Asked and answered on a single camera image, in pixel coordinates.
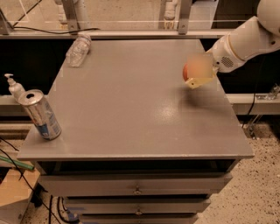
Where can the grey drawer cabinet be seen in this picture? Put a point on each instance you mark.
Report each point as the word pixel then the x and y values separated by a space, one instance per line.
pixel 126 110

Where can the middle grey drawer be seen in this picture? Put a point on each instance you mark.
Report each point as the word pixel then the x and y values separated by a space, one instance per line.
pixel 137 206

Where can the cardboard box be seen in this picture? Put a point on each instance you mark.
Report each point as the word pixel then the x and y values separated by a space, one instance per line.
pixel 15 195

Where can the bottom grey drawer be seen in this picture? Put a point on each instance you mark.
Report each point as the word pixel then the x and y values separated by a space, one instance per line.
pixel 139 219

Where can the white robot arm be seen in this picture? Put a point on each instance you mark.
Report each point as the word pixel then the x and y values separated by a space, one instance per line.
pixel 258 35

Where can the metal bracket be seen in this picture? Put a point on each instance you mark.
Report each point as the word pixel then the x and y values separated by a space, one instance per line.
pixel 71 18
pixel 184 14

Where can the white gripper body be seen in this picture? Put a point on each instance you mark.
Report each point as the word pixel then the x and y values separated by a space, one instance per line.
pixel 223 56

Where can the silver blue drink can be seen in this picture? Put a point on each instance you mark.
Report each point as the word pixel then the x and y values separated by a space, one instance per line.
pixel 39 110

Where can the red apple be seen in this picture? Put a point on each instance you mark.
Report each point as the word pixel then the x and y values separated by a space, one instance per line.
pixel 185 73

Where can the clear plastic water bottle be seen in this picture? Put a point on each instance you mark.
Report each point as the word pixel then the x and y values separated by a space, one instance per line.
pixel 78 50

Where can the green rod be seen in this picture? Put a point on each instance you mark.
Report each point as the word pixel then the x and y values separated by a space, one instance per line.
pixel 17 163

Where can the right metal bracket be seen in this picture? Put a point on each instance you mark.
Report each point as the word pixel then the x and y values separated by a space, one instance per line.
pixel 184 14

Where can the top grey drawer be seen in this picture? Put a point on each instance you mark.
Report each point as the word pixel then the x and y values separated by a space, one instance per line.
pixel 134 185

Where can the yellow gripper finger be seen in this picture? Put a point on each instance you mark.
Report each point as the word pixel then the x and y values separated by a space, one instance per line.
pixel 196 82

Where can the white pump dispenser bottle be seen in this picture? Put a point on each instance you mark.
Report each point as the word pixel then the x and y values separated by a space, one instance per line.
pixel 15 88

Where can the left metal bracket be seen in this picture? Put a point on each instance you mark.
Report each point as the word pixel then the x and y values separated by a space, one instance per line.
pixel 71 18

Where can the grey drawer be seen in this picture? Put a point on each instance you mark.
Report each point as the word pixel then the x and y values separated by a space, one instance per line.
pixel 137 206
pixel 139 219
pixel 134 185

